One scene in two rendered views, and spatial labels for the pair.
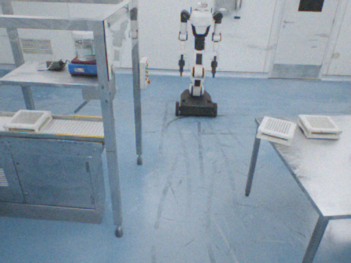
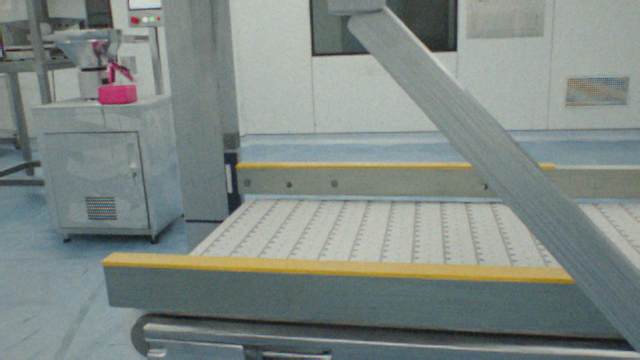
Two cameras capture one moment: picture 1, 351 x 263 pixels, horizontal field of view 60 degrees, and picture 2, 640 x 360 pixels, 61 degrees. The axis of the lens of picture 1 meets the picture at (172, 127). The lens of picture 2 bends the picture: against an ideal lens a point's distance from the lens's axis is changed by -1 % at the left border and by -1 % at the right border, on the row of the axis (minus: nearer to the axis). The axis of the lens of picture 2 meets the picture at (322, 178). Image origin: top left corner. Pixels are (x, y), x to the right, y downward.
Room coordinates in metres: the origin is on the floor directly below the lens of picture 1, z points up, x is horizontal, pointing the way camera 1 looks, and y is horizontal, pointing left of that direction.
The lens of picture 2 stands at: (2.33, 0.63, 1.06)
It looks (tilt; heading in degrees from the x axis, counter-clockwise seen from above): 15 degrees down; 187
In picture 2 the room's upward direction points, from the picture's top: 2 degrees counter-clockwise
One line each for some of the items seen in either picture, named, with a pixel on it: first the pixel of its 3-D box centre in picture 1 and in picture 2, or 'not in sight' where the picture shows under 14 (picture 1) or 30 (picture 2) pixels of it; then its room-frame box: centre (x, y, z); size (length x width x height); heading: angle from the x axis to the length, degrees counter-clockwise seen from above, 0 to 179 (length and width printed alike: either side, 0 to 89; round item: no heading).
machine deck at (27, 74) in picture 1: (60, 74); not in sight; (1.87, 0.74, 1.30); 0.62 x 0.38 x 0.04; 86
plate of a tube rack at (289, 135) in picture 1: (277, 127); not in sight; (1.97, -0.78, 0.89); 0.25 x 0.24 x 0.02; 154
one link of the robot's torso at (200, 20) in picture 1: (200, 22); not in sight; (4.10, -0.33, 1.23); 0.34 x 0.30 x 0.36; 89
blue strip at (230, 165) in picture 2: not in sight; (237, 235); (1.73, 0.45, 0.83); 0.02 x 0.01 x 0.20; 86
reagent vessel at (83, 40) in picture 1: (86, 42); not in sight; (1.91, 0.56, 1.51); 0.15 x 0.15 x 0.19
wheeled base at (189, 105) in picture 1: (195, 96); not in sight; (4.08, -0.33, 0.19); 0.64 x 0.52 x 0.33; 179
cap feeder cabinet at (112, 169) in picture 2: not in sight; (120, 165); (-0.58, -0.90, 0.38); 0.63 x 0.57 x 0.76; 89
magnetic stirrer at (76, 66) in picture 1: (88, 64); not in sight; (1.91, 0.56, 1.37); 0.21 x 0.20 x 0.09; 176
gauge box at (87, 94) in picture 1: (98, 83); not in sight; (2.00, 0.53, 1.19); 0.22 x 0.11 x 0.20; 86
